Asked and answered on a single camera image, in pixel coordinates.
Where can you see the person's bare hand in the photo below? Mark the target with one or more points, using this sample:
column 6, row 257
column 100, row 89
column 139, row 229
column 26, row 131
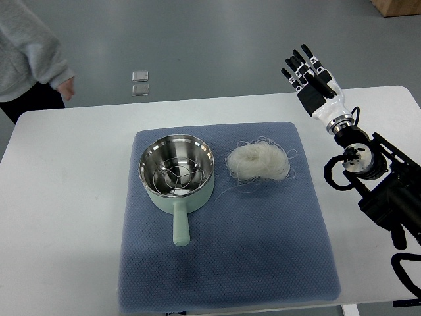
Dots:
column 66, row 89

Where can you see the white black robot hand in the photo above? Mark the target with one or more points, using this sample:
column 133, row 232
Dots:
column 317, row 90

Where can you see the white vermicelli bundle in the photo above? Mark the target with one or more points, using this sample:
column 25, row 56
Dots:
column 252, row 164

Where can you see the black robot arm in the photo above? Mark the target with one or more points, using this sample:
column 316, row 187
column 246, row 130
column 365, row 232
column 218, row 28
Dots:
column 389, row 184

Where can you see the mint green steel pot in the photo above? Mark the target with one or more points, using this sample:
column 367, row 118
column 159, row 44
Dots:
column 172, row 146

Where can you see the person in grey sweatshirt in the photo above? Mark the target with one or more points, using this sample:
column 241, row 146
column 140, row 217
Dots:
column 32, row 63

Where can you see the upper silver floor plate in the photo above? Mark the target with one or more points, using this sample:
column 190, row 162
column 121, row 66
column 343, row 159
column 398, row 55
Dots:
column 140, row 76

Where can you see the wooden box corner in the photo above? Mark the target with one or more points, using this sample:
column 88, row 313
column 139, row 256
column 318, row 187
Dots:
column 396, row 8

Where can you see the blue textured mat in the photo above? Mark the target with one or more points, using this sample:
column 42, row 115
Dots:
column 262, row 243

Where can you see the wire steaming rack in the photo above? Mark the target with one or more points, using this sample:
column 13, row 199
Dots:
column 178, row 177

